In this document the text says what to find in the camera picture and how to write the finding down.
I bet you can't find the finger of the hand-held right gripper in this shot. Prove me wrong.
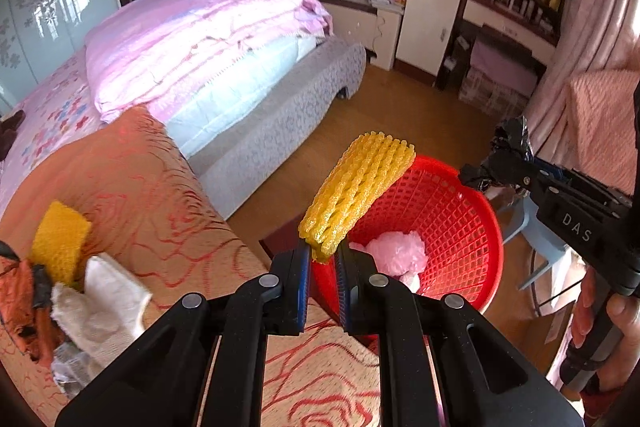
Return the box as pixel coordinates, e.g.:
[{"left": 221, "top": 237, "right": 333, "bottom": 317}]
[
  {"left": 486, "top": 146, "right": 540, "bottom": 188},
  {"left": 458, "top": 162, "right": 534, "bottom": 208}
]

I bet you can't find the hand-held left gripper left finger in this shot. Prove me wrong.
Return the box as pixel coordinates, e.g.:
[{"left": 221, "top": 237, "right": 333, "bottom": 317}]
[{"left": 55, "top": 243, "right": 313, "bottom": 427}]

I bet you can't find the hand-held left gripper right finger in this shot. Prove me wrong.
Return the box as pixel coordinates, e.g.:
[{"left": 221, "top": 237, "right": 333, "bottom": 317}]
[{"left": 334, "top": 247, "right": 586, "bottom": 427}]

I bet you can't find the black plastic bag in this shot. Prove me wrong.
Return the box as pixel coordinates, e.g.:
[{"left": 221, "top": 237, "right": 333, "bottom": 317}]
[{"left": 492, "top": 116, "right": 532, "bottom": 160}]

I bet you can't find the red plastic basket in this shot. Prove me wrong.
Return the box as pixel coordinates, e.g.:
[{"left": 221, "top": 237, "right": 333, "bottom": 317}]
[{"left": 311, "top": 155, "right": 505, "bottom": 323}]

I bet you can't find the yellow foam fruit net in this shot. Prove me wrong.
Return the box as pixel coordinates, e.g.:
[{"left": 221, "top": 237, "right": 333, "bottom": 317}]
[
  {"left": 29, "top": 201, "right": 93, "bottom": 290},
  {"left": 298, "top": 133, "right": 417, "bottom": 266}
]

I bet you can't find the white cloth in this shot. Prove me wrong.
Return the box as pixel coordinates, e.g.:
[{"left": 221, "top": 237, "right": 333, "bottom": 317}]
[{"left": 50, "top": 253, "right": 153, "bottom": 368}]

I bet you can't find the clear plastic bag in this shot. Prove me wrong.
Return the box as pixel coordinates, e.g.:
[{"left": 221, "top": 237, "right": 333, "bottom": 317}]
[{"left": 50, "top": 342, "right": 101, "bottom": 399}]

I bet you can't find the orange wrapper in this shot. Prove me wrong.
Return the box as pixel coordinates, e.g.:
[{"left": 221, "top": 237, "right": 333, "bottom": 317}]
[{"left": 0, "top": 242, "right": 66, "bottom": 368}]

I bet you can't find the person's right hand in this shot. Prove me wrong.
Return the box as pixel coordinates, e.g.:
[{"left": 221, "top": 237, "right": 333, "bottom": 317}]
[{"left": 570, "top": 267, "right": 640, "bottom": 396}]

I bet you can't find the light blue plastic stool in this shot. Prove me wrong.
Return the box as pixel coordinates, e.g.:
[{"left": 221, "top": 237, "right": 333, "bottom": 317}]
[{"left": 500, "top": 194, "right": 572, "bottom": 290}]

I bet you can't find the dark brown wooden furniture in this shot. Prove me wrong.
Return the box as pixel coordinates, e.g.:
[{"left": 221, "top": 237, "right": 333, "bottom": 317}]
[{"left": 260, "top": 223, "right": 310, "bottom": 269}]

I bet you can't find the pink plastic bag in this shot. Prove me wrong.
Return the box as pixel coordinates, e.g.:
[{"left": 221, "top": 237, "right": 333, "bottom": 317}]
[{"left": 348, "top": 231, "right": 428, "bottom": 280}]

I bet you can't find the purple padded stool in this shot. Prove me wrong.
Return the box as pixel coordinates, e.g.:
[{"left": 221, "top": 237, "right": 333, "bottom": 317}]
[{"left": 459, "top": 39, "right": 538, "bottom": 112}]

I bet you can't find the pink textured towel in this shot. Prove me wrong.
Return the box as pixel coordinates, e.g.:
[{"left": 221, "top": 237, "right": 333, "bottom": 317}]
[{"left": 565, "top": 69, "right": 640, "bottom": 195}]

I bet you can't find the grey upholstered bed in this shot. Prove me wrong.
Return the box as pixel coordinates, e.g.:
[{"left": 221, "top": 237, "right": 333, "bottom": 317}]
[{"left": 182, "top": 38, "right": 368, "bottom": 217}]

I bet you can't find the white tall cabinet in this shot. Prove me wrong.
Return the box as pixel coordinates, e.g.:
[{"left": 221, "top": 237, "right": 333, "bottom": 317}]
[{"left": 395, "top": 0, "right": 471, "bottom": 75}]

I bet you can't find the pink curtain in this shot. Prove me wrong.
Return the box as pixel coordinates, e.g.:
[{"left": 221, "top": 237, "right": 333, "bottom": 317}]
[{"left": 525, "top": 0, "right": 640, "bottom": 168}]

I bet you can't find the orange rose pattern blanket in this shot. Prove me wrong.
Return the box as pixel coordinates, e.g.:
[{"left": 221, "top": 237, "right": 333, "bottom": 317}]
[{"left": 0, "top": 106, "right": 396, "bottom": 427}]

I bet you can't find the white low cabinet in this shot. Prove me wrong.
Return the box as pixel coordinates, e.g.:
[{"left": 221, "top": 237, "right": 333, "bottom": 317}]
[{"left": 300, "top": 0, "right": 403, "bottom": 70}]

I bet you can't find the light blue duvet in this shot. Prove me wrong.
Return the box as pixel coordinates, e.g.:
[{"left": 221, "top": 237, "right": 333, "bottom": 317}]
[{"left": 165, "top": 34, "right": 321, "bottom": 160}]

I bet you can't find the pink quilt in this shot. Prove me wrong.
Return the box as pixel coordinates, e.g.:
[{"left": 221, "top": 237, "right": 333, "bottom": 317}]
[{"left": 84, "top": 0, "right": 335, "bottom": 124}]

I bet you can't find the pink floral bed sheet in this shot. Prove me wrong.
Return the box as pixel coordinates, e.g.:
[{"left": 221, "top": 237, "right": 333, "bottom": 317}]
[{"left": 0, "top": 47, "right": 108, "bottom": 218}]

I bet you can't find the brown plush toy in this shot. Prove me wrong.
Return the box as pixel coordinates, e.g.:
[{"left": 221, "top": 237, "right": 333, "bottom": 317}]
[{"left": 0, "top": 109, "right": 27, "bottom": 160}]

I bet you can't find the glass floral wardrobe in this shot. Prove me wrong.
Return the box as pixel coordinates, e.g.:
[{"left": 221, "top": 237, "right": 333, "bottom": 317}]
[{"left": 0, "top": 0, "right": 123, "bottom": 115}]

